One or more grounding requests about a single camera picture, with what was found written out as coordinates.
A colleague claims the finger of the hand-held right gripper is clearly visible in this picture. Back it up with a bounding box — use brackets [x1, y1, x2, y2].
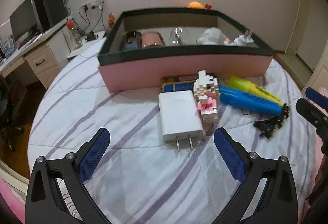
[295, 98, 328, 137]
[305, 87, 328, 109]

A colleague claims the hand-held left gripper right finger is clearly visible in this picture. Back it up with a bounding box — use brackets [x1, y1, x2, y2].
[214, 127, 299, 224]

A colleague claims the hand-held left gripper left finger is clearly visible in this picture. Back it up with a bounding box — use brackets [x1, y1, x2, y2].
[25, 128, 110, 224]

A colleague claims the black beaded hair clip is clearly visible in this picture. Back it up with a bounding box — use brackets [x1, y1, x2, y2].
[253, 103, 292, 140]

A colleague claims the blue highlighter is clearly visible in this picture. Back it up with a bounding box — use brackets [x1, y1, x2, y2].
[218, 85, 283, 116]

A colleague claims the pink block figure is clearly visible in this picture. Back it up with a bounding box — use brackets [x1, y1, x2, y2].
[193, 69, 221, 123]

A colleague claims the yellow highlighter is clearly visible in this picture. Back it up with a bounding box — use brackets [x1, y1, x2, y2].
[228, 75, 285, 107]

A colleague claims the large white charger plug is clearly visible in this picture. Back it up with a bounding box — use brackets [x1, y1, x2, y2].
[158, 90, 205, 152]

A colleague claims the gold blue tin box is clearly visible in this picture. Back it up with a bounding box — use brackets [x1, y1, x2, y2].
[160, 75, 203, 94]

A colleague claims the small white charger plug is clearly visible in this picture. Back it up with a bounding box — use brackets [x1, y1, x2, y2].
[229, 30, 254, 47]

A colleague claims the pink storage box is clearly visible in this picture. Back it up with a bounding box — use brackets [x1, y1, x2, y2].
[98, 7, 274, 93]

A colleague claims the rose gold round canister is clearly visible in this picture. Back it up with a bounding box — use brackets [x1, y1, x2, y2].
[141, 31, 165, 48]

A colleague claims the clear glass jar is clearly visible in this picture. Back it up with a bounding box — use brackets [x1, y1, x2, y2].
[169, 27, 191, 46]

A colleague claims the white wardrobe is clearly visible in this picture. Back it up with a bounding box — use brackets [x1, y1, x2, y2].
[302, 42, 328, 92]

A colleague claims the black office chair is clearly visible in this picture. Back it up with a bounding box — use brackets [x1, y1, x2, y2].
[0, 77, 26, 151]

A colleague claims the pink bed edge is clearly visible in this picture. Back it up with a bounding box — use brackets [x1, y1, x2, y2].
[0, 175, 29, 224]

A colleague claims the white nightstand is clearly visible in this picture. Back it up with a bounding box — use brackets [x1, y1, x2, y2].
[68, 30, 107, 61]

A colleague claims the white desk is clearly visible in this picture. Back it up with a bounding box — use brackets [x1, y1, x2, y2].
[0, 16, 75, 90]

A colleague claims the orange-capped clear bottle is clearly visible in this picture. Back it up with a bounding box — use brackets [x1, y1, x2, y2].
[66, 20, 83, 49]

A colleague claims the orange snack bag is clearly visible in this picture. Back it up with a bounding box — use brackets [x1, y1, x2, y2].
[107, 12, 116, 29]

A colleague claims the blue white box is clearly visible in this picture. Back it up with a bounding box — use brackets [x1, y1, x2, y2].
[0, 35, 15, 58]

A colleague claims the black computer tower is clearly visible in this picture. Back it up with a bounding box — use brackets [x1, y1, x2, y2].
[33, 0, 67, 32]

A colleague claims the black computer monitor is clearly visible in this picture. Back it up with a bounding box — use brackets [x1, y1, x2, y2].
[9, 0, 39, 43]

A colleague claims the black power cable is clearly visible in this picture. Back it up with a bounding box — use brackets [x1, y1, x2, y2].
[77, 4, 103, 35]

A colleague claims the white wall outlet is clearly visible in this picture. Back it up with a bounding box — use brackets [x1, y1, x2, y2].
[82, 0, 106, 8]

